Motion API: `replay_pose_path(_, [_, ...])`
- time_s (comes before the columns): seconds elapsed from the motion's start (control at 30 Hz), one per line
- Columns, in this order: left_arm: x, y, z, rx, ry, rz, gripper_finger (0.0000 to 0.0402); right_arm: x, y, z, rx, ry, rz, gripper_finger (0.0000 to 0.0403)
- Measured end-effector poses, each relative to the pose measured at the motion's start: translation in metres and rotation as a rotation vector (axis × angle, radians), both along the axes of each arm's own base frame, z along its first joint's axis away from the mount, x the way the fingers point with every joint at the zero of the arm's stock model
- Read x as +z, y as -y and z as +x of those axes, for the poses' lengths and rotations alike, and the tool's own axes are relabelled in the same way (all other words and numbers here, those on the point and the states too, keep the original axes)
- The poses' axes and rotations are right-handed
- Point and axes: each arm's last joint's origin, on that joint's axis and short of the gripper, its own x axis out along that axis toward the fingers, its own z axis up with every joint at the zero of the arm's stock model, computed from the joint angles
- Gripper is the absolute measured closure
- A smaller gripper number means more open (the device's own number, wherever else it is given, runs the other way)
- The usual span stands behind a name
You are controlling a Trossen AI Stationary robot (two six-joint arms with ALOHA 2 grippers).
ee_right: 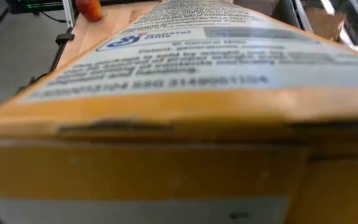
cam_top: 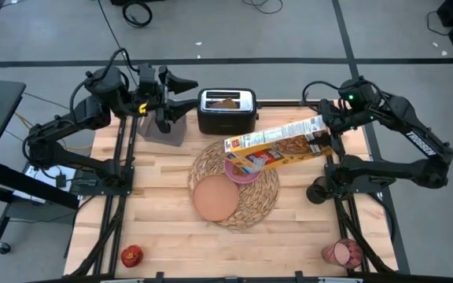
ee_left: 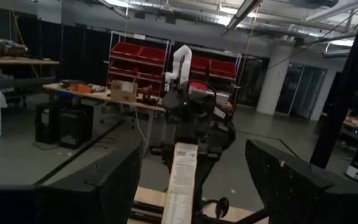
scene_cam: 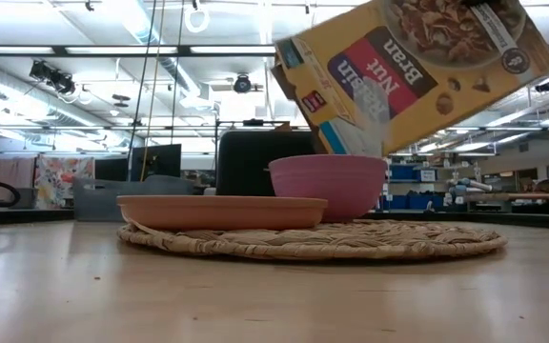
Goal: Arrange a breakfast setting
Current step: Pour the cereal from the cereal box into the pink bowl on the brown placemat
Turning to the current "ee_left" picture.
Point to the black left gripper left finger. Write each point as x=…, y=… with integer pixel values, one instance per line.
x=104, y=193

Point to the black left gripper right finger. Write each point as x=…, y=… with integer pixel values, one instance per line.
x=291, y=193

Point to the raisin nut bran cereal box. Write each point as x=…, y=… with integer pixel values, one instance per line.
x=182, y=186

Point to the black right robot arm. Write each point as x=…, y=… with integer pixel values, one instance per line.
x=194, y=130

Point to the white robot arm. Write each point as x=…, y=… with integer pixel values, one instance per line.
x=182, y=59

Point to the black floor strip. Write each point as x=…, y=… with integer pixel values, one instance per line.
x=79, y=152

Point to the metal rack with red bins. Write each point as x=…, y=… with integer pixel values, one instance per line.
x=219, y=67
x=135, y=54

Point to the brown cardboard box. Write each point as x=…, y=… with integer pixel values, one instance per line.
x=123, y=91

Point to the black oval pad on stem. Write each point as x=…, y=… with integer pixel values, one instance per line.
x=222, y=208

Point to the black computer tower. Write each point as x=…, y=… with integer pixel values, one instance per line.
x=75, y=127
x=47, y=124

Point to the wooden worktable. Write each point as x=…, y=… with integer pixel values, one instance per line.
x=98, y=95

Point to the white round column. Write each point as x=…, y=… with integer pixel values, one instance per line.
x=273, y=81

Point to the orange tool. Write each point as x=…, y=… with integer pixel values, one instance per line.
x=81, y=88

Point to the glass door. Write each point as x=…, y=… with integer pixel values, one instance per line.
x=300, y=90

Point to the long ceiling light fixture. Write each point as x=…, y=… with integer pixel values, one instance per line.
x=239, y=15

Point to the black curtain partition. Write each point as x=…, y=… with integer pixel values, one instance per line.
x=73, y=53

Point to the wooden workbench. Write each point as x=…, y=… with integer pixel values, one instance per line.
x=17, y=61

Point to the clutter pile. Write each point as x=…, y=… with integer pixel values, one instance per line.
x=8, y=48

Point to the black rig frame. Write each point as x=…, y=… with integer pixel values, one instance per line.
x=343, y=93

